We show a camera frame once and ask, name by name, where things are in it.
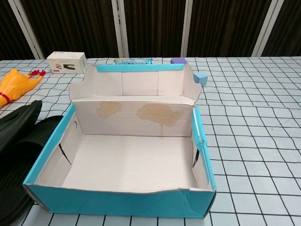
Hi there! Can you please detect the yellow rubber chicken toy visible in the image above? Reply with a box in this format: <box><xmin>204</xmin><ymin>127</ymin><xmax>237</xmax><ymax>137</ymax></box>
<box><xmin>0</xmin><ymin>69</ymin><xmax>48</xmax><ymax>111</ymax></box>

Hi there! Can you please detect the dark brown curtain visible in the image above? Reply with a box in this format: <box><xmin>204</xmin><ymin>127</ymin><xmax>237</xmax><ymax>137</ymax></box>
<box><xmin>0</xmin><ymin>0</ymin><xmax>301</xmax><ymax>61</ymax></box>

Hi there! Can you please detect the black slipper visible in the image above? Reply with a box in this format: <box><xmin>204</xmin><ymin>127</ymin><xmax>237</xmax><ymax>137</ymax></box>
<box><xmin>0</xmin><ymin>100</ymin><xmax>43</xmax><ymax>153</ymax></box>
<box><xmin>0</xmin><ymin>115</ymin><xmax>64</xmax><ymax>222</ymax></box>

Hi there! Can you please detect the checkered white tablecloth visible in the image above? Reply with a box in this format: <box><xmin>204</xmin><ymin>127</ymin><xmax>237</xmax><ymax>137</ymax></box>
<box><xmin>0</xmin><ymin>56</ymin><xmax>301</xmax><ymax>226</ymax></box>

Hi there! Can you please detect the white metal frame post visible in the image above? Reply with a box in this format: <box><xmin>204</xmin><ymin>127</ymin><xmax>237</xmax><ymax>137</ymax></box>
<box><xmin>180</xmin><ymin>0</ymin><xmax>198</xmax><ymax>57</ymax></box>
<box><xmin>6</xmin><ymin>0</ymin><xmax>45</xmax><ymax>59</ymax></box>
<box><xmin>111</xmin><ymin>0</ymin><xmax>129</xmax><ymax>58</ymax></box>
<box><xmin>251</xmin><ymin>0</ymin><xmax>279</xmax><ymax>57</ymax></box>

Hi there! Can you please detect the light blue cube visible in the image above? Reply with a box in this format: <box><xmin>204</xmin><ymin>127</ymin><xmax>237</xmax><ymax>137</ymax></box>
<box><xmin>193</xmin><ymin>72</ymin><xmax>209</xmax><ymax>87</ymax></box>

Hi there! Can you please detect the blue green snack tube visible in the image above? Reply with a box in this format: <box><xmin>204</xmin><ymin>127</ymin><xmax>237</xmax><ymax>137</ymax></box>
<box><xmin>113</xmin><ymin>57</ymin><xmax>154</xmax><ymax>65</ymax></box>

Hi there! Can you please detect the light blue shoe box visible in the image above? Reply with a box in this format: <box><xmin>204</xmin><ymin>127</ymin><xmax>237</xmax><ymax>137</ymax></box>
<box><xmin>23</xmin><ymin>63</ymin><xmax>216</xmax><ymax>212</ymax></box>

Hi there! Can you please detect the white stapler carton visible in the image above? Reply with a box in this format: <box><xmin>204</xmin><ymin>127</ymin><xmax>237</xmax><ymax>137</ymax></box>
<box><xmin>46</xmin><ymin>51</ymin><xmax>87</xmax><ymax>74</ymax></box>

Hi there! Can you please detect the purple cube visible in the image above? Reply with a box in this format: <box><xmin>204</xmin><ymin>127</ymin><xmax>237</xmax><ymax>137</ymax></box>
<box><xmin>170</xmin><ymin>57</ymin><xmax>188</xmax><ymax>65</ymax></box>

